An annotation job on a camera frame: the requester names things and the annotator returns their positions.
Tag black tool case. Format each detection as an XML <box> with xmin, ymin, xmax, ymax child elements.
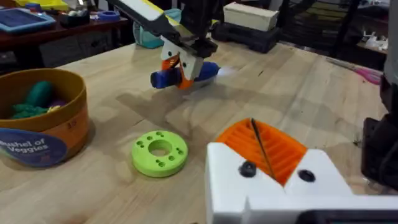
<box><xmin>211</xmin><ymin>21</ymin><xmax>282</xmax><ymax>54</ymax></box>

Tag blue electric screwdriver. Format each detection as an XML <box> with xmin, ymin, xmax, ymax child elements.
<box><xmin>150</xmin><ymin>61</ymin><xmax>238</xmax><ymax>90</ymax></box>

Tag green disc with holes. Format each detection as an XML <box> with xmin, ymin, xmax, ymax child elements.
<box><xmin>131</xmin><ymin>129</ymin><xmax>189</xmax><ymax>179</ymax></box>

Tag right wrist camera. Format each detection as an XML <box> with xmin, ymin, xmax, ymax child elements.
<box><xmin>179</xmin><ymin>0</ymin><xmax>216</xmax><ymax>41</ymax></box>

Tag black bowl with parts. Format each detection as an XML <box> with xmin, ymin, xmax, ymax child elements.
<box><xmin>58</xmin><ymin>8</ymin><xmax>91</xmax><ymax>28</ymax></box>

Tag dark brown side table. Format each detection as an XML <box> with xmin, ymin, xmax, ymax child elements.
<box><xmin>0</xmin><ymin>17</ymin><xmax>131</xmax><ymax>76</ymax></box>

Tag brown tub with toys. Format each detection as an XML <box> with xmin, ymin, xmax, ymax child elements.
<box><xmin>0</xmin><ymin>68</ymin><xmax>90</xmax><ymax>168</ymax></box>

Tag yellow flat box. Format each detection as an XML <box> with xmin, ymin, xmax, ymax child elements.
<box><xmin>13</xmin><ymin>0</ymin><xmax>70</xmax><ymax>12</ymax></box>

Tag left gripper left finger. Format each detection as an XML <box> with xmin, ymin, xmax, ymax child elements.
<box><xmin>205</xmin><ymin>118</ymin><xmax>285</xmax><ymax>224</ymax></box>

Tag blue tape roll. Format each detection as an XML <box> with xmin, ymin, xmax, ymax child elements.
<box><xmin>97</xmin><ymin>10</ymin><xmax>121</xmax><ymax>22</ymax></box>

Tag blue tray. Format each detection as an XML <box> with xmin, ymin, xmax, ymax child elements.
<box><xmin>0</xmin><ymin>7</ymin><xmax>57</xmax><ymax>34</ymax></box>

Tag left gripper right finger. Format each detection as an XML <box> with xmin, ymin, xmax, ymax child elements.
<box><xmin>252</xmin><ymin>119</ymin><xmax>354</xmax><ymax>197</ymax></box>

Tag teal plastic container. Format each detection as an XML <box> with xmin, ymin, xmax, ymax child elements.
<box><xmin>132</xmin><ymin>8</ymin><xmax>183</xmax><ymax>50</ymax></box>

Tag white cardboard box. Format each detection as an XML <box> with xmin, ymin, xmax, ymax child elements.
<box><xmin>223</xmin><ymin>1</ymin><xmax>280</xmax><ymax>32</ymax></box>

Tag pink scissors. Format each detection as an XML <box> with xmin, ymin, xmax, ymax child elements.
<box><xmin>325</xmin><ymin>57</ymin><xmax>384</xmax><ymax>86</ymax></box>

